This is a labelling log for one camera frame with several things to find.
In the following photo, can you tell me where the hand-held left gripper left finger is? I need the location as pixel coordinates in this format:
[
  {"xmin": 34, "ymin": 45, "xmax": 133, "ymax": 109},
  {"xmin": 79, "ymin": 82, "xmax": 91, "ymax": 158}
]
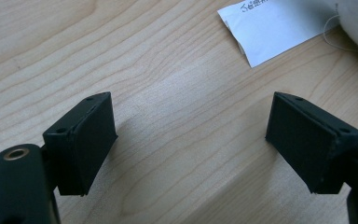
[{"xmin": 42, "ymin": 91, "xmax": 118, "ymax": 197}]

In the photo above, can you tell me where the white paper tag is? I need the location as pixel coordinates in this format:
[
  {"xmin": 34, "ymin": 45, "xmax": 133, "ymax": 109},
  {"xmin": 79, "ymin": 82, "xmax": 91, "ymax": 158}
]
[{"xmin": 216, "ymin": 0, "xmax": 340, "ymax": 69}]

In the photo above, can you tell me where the thin white tag thread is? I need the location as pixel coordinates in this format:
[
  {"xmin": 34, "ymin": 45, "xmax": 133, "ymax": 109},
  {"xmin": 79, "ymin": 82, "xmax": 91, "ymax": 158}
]
[{"xmin": 323, "ymin": 3, "xmax": 358, "ymax": 54}]

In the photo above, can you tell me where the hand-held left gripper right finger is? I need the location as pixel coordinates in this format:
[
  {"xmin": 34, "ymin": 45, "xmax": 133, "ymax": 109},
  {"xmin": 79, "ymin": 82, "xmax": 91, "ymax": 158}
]
[{"xmin": 265, "ymin": 91, "xmax": 358, "ymax": 195}]

